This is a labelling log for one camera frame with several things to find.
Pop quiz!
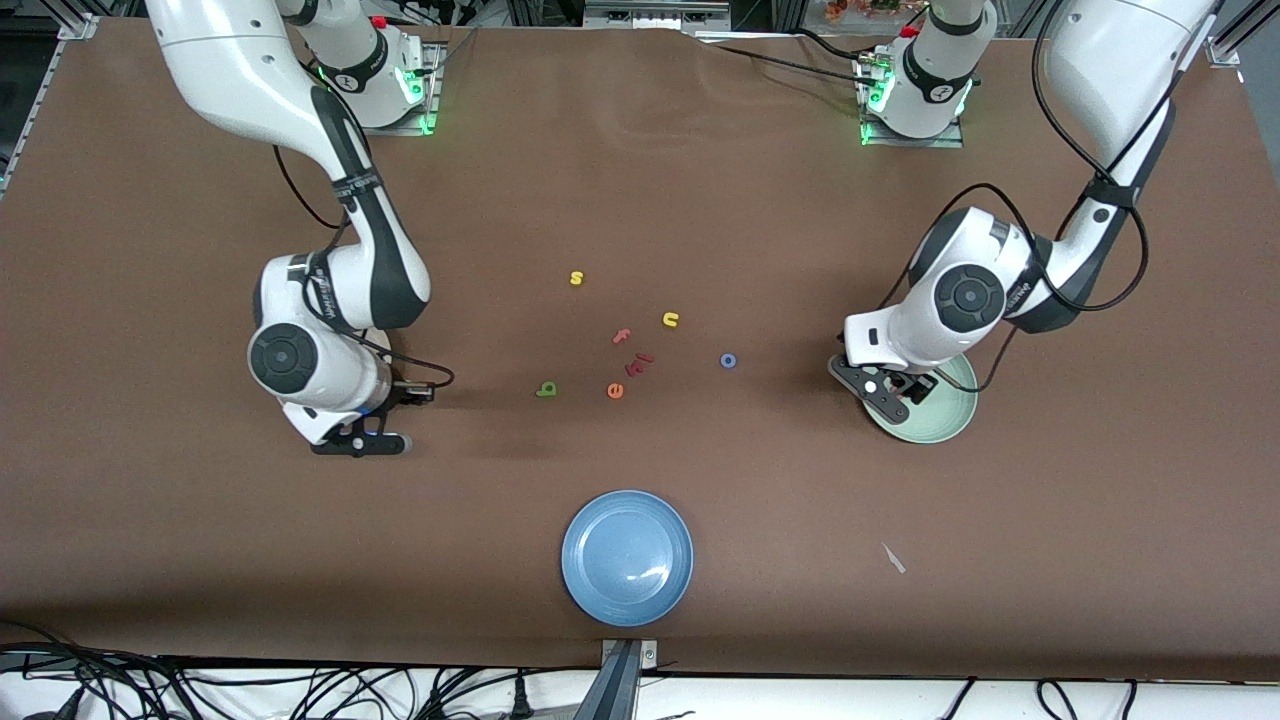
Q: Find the light green round plate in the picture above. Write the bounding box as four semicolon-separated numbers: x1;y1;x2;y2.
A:
865;355;979;445

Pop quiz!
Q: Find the brown table cover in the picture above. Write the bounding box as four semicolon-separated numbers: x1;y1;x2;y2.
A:
0;18;1280;683

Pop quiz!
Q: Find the grey box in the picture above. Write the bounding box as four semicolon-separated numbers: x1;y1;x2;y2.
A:
583;0;733;31

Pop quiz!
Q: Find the silver aluminium frame bar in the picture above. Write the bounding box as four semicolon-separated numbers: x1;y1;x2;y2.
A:
1205;0;1280;69
0;12;99;196

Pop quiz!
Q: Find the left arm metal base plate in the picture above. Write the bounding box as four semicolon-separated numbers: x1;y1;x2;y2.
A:
858;50;966;149

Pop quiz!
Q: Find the black base cable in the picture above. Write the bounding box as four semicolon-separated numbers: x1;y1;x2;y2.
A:
690;28;886;91

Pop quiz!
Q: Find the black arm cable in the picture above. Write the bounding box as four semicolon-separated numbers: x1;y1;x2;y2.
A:
880;0;1151;393
272;140;456;403

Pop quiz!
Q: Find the orange decoration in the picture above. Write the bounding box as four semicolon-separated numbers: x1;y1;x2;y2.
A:
825;0;906;23

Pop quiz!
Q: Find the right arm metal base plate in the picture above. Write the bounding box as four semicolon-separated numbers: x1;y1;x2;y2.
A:
380;40;441;136

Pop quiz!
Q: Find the beige brown round plate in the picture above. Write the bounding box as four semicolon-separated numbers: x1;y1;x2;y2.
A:
360;326;394;391

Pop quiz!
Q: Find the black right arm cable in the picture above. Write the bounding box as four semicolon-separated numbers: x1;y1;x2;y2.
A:
272;140;456;403

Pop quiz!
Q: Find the silver mounting bracket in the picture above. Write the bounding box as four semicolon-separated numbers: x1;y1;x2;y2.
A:
600;638;660;669

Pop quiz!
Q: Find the blue round plate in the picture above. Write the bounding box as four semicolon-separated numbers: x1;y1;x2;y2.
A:
561;489;694;628

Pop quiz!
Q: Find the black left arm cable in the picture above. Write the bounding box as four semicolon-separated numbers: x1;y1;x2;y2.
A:
880;0;1151;393

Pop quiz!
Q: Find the black cable tangle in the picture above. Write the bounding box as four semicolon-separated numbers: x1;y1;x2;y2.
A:
0;620;561;720

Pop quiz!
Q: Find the grey camera mount pole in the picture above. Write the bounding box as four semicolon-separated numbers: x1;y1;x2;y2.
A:
572;642;643;720

